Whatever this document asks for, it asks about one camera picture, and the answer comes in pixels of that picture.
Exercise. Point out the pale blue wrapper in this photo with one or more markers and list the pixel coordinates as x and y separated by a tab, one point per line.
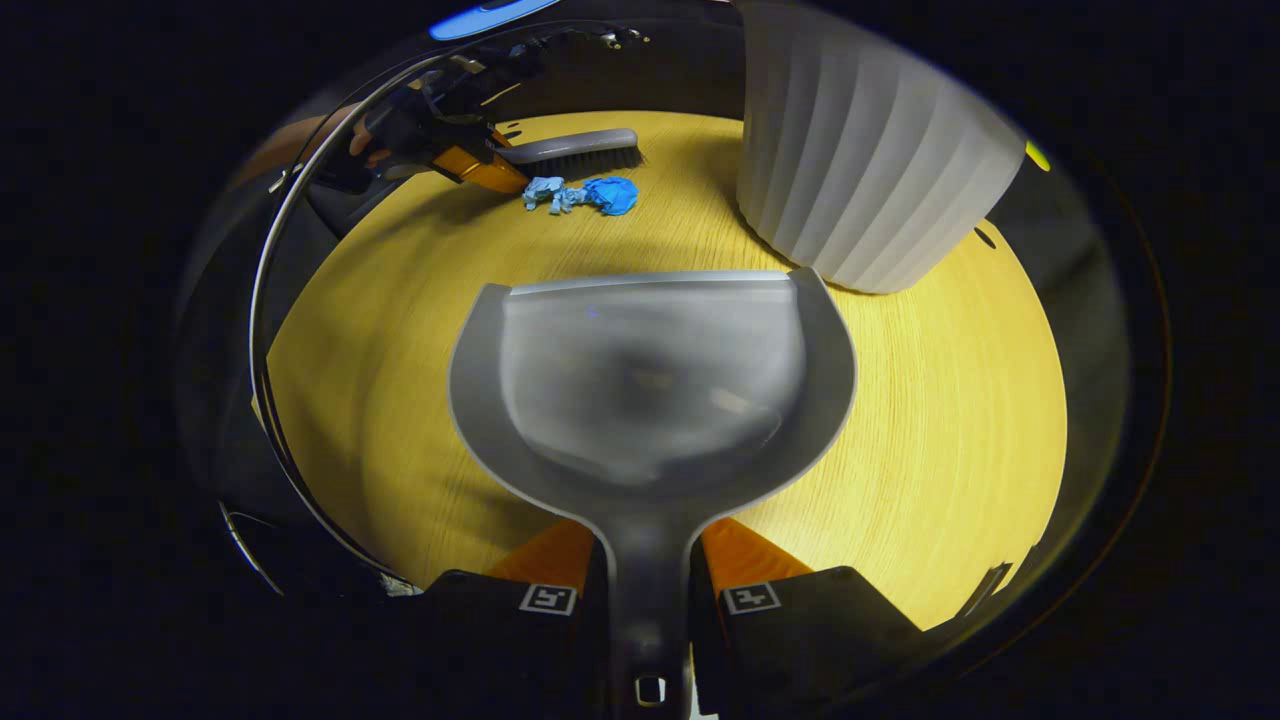
545	192

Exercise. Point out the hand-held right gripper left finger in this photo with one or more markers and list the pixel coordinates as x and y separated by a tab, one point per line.
500	650

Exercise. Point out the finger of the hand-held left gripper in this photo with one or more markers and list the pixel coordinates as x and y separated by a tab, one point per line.
480	170

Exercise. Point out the small grey broom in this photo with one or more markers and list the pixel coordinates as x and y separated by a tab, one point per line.
580	150

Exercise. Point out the yellow wooden desktop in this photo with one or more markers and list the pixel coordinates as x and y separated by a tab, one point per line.
950	420

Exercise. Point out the grey plastic dustpan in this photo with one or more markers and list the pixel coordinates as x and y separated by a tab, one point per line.
650	400

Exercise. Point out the bright blue paper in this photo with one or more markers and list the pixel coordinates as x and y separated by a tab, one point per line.
612	195

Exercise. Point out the grey ribbed garbage bin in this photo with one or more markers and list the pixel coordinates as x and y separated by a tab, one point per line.
860	150

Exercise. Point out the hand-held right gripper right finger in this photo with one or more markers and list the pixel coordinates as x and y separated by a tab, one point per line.
800	650

